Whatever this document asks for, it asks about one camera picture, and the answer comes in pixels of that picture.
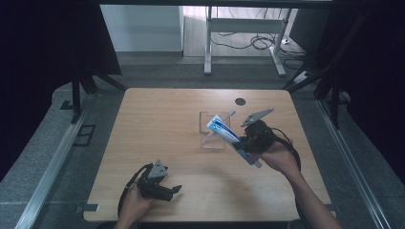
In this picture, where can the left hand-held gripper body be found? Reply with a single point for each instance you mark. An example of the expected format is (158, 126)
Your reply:
(153, 184)

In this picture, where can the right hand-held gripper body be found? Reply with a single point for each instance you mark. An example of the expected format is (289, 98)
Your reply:
(259, 133)

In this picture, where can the white and blue toothpaste tube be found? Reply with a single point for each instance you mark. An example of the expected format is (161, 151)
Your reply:
(224, 131)

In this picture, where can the clear plastic cup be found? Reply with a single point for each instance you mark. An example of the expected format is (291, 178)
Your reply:
(207, 140)

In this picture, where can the person's left hand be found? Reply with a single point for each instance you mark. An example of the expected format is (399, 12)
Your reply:
(133, 205)

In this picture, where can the person's right hand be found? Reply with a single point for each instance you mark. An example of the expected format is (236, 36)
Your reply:
(280, 157)

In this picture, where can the black round table grommet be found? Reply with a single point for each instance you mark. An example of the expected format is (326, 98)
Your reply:
(240, 101)

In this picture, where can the white power strip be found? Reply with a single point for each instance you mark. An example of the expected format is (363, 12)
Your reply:
(302, 77)

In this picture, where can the black metal stand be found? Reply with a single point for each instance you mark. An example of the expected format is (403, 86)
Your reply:
(334, 101)
(76, 95)

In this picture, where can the black curtain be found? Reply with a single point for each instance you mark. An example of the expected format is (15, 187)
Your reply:
(47, 63)
(375, 79)

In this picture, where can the grey table bracket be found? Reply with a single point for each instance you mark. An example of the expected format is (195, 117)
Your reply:
(87, 208)

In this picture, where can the aluminium floor rail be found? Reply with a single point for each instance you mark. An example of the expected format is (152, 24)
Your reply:
(350, 165)
(54, 162)

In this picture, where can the white desk frame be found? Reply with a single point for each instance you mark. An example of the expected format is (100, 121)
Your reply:
(245, 25)

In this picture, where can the white wall panel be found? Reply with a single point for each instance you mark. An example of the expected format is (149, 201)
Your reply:
(141, 28)

